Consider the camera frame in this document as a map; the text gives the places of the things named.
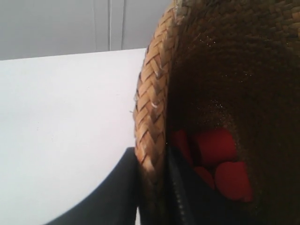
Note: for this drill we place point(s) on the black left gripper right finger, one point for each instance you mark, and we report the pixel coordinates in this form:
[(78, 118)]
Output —
[(191, 201)]

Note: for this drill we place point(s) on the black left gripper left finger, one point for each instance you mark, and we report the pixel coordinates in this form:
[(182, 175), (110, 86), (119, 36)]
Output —
[(113, 202)]

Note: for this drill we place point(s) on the brown woven wicker basket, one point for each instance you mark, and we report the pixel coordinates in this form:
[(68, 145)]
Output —
[(232, 64)]

